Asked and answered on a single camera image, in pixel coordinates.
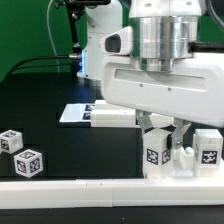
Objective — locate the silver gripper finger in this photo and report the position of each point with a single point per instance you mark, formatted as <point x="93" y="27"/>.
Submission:
<point x="175" y="139"/>
<point x="144" y="120"/>

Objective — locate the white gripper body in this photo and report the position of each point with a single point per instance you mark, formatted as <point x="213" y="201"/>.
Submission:
<point x="193" y="91"/>

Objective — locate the white chair seat part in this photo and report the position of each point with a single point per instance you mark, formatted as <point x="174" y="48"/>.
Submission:
<point x="183" y="161"/>

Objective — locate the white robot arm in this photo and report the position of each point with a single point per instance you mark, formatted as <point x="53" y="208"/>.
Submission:
<point x="155" y="64"/>

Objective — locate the white chair backrest part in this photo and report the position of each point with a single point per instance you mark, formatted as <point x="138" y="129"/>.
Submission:
<point x="108" y="115"/>

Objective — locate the flat white tagged plate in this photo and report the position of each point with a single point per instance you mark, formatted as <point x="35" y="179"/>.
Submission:
<point x="79" y="112"/>

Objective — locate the white L-shaped fence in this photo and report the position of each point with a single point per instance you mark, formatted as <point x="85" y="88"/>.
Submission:
<point x="172" y="191"/>

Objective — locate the white tagged cube front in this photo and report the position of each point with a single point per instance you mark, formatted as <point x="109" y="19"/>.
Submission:
<point x="28" y="163"/>

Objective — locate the white tagged cube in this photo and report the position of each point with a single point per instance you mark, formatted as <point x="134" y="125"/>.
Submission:
<point x="11" y="141"/>
<point x="28" y="163"/>

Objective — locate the white tagged cube left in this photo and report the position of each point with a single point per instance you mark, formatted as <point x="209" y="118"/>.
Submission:
<point x="11" y="141"/>

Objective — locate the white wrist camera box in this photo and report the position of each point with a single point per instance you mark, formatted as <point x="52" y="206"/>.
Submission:
<point x="119" y="42"/>

